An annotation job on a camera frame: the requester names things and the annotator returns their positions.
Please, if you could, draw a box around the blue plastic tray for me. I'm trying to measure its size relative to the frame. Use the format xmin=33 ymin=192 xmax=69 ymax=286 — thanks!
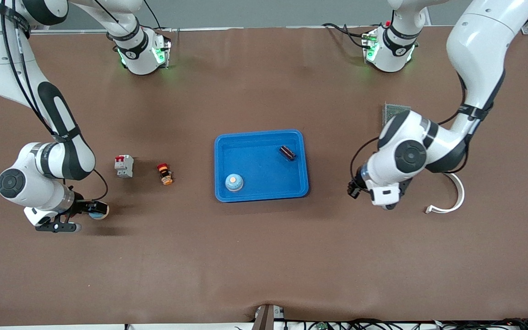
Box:
xmin=214 ymin=129 xmax=309 ymax=203

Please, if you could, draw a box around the orange red push button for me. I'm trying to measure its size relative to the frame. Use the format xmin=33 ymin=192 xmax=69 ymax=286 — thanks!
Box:
xmin=156 ymin=163 xmax=174 ymax=186

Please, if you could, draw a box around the metal mesh power supply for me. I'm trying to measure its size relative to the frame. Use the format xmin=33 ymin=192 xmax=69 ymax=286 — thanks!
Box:
xmin=385 ymin=103 xmax=412 ymax=125

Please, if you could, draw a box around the brown table mat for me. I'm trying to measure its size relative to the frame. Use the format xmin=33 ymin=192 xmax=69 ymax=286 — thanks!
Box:
xmin=0 ymin=25 xmax=528 ymax=327

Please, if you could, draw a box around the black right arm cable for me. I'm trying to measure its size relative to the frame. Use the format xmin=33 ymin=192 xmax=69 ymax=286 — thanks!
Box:
xmin=0 ymin=5 xmax=109 ymax=204

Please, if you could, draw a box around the white circuit breaker red switch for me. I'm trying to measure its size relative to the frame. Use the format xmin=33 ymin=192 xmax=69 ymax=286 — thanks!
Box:
xmin=114 ymin=155 xmax=134 ymax=178

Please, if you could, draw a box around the white curved plastic bracket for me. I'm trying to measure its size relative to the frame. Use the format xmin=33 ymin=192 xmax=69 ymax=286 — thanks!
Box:
xmin=425 ymin=172 xmax=466 ymax=215

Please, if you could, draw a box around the thin black base cable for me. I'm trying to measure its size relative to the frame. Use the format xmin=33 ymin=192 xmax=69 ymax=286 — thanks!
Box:
xmin=141 ymin=0 xmax=166 ymax=31
xmin=322 ymin=22 xmax=374 ymax=50

